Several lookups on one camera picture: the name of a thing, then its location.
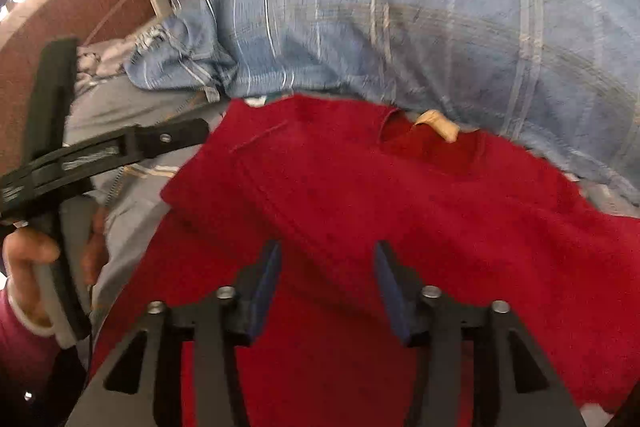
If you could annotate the blue plaid quilt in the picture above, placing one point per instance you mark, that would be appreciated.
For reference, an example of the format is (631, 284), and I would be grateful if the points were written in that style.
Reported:
(400, 7)

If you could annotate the grey checked bed sheet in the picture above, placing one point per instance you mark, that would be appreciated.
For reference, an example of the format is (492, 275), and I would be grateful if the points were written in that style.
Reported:
(135, 207)

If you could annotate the white patterned cloth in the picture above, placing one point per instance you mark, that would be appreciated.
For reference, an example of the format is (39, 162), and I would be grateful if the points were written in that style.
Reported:
(102, 62)

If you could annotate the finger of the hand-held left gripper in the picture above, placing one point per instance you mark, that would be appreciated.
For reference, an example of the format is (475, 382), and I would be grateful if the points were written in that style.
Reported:
(150, 142)

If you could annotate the person's left hand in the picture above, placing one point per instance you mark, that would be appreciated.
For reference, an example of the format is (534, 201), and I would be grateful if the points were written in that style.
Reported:
(27, 264)

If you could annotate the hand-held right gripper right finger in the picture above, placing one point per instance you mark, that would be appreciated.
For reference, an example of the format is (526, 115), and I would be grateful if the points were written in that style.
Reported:
(392, 294)

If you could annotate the person's left forearm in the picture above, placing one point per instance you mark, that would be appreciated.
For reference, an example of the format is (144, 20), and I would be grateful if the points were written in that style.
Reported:
(22, 352)

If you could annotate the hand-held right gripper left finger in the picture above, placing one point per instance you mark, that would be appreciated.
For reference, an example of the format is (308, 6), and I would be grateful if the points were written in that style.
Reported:
(264, 292)

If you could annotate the red knit garment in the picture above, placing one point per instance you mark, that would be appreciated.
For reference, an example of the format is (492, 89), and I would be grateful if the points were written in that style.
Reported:
(350, 187)

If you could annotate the white charger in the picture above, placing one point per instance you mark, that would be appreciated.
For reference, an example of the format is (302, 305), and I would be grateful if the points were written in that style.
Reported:
(161, 4)

